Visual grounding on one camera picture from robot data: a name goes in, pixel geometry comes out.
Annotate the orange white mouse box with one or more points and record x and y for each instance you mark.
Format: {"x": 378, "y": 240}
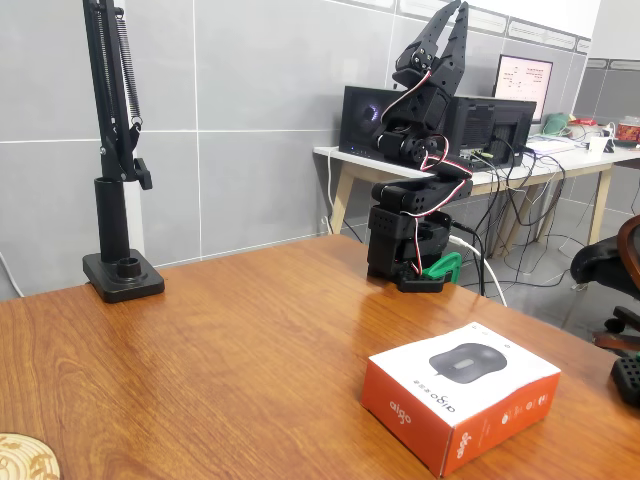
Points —
{"x": 450, "y": 400}

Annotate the black leader robot arm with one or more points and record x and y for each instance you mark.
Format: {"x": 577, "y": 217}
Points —
{"x": 627, "y": 377}

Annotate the black computer case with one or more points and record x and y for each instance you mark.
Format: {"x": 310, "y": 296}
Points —
{"x": 480, "y": 130}

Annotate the computer monitor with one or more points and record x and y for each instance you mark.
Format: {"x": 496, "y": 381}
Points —
{"x": 522, "y": 85}

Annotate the green object on white table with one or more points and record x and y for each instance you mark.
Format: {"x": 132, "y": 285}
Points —
{"x": 555, "y": 125}

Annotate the stack of papers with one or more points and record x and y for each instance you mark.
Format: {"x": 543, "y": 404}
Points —
{"x": 550, "y": 144}

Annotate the white table with wooden legs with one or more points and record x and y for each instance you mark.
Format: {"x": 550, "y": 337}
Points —
{"x": 565, "y": 167}

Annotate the green table clamp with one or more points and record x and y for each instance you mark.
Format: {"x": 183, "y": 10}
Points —
{"x": 445, "y": 267}

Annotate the black office chair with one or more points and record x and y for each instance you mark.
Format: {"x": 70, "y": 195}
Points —
{"x": 607, "y": 265}

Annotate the round wooden coaster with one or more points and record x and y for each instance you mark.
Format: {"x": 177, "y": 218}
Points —
{"x": 25, "y": 460}

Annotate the black boom base with post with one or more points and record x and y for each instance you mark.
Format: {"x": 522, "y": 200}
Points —
{"x": 111, "y": 225}

